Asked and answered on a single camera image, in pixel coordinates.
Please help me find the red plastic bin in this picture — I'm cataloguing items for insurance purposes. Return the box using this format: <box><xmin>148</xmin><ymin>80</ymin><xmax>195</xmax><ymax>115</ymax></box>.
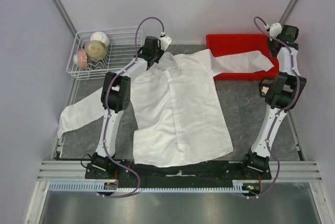
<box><xmin>206</xmin><ymin>34</ymin><xmax>279</xmax><ymax>81</ymax></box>

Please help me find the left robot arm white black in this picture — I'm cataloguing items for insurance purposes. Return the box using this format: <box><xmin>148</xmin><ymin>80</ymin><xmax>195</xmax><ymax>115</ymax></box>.
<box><xmin>91</xmin><ymin>35</ymin><xmax>172</xmax><ymax>178</ymax></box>

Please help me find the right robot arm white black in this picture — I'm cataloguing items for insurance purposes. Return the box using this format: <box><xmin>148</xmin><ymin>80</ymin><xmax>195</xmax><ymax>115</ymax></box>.
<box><xmin>239</xmin><ymin>23</ymin><xmax>307</xmax><ymax>179</ymax></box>

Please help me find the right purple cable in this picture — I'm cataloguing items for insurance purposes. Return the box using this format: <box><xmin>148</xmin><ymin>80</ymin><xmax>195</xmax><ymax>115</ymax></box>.
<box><xmin>253</xmin><ymin>16</ymin><xmax>300</xmax><ymax>199</ymax></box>

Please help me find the light blue cable duct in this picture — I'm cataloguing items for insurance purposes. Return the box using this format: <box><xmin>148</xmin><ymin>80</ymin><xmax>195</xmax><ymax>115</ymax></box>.
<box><xmin>48</xmin><ymin>181</ymin><xmax>260</xmax><ymax>193</ymax></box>

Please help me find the flower brooch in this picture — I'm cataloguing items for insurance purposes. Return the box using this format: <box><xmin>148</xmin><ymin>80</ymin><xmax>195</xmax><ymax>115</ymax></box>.
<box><xmin>261</xmin><ymin>86</ymin><xmax>269</xmax><ymax>96</ymax></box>

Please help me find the black brooch box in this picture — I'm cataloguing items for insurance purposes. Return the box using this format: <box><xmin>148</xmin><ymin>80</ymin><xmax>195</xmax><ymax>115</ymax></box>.
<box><xmin>258</xmin><ymin>78</ymin><xmax>274</xmax><ymax>97</ymax></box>

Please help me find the white wire dish rack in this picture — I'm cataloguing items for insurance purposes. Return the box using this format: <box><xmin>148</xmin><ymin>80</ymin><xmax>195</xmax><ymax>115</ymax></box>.
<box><xmin>66</xmin><ymin>27</ymin><xmax>146</xmax><ymax>80</ymax></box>

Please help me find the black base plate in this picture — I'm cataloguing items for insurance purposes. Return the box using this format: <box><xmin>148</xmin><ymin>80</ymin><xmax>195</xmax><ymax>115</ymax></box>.
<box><xmin>85</xmin><ymin>160</ymin><xmax>272</xmax><ymax>188</ymax></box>

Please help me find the beige ceramic bowl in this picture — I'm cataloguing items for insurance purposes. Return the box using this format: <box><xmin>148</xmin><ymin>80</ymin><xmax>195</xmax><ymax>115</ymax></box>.
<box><xmin>85</xmin><ymin>40</ymin><xmax>107</xmax><ymax>61</ymax></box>

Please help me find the white button shirt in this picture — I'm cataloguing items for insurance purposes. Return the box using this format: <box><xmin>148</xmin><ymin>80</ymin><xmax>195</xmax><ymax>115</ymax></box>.
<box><xmin>57</xmin><ymin>49</ymin><xmax>275</xmax><ymax>169</ymax></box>

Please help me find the aluminium frame rail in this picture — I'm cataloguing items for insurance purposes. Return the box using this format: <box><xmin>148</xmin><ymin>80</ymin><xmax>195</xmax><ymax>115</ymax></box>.
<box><xmin>38</xmin><ymin>161</ymin><xmax>322</xmax><ymax>182</ymax></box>

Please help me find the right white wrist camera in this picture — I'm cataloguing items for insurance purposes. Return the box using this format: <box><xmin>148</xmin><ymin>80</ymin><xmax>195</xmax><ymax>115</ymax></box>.
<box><xmin>264</xmin><ymin>23</ymin><xmax>282</xmax><ymax>38</ymax></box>

